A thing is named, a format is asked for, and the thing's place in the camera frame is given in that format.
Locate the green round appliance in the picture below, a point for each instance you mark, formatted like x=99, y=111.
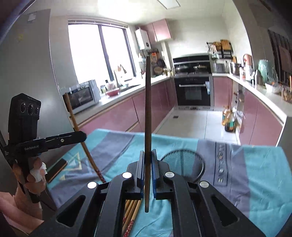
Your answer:
x=267, y=71

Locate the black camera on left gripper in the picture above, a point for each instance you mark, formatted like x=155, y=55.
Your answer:
x=23, y=118

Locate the black built-in oven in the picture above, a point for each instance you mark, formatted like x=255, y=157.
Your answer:
x=194, y=91

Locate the pink upper cabinet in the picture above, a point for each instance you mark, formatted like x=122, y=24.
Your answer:
x=157, y=31

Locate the red bowl on counter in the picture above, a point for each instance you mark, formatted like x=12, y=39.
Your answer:
x=113, y=92

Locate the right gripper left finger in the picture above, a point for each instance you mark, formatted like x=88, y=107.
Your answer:
x=137, y=169

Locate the left hand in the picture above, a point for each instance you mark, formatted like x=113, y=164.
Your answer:
x=32, y=177

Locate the black range hood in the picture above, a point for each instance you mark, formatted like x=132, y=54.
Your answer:
x=193, y=58

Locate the white water heater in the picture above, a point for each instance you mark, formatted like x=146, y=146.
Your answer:
x=142, y=39

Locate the teal grey tablecloth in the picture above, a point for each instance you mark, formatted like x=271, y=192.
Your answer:
x=255, y=179

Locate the silver refrigerator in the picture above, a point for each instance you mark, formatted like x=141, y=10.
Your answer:
x=26, y=67

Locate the silver microwave oven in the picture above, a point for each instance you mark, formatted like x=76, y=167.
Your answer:
x=83, y=96

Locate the dark sauce bottle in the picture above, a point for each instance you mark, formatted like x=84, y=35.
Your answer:
x=230, y=122

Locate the black phone on table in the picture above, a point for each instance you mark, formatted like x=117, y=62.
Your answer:
x=55, y=170

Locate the brown wooden chopstick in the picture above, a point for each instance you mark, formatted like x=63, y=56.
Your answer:
x=147, y=132

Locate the steel pot on counter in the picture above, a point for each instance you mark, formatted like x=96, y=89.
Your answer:
x=235, y=68

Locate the black mesh utensil holder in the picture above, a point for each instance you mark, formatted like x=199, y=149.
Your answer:
x=186, y=163

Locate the cooking oil bottle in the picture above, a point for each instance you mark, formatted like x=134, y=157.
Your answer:
x=225, y=114

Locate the bamboo chopstick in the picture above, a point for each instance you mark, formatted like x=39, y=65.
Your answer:
x=128, y=206
x=125, y=225
x=130, y=226

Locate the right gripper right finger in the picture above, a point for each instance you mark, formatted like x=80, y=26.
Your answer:
x=160, y=187

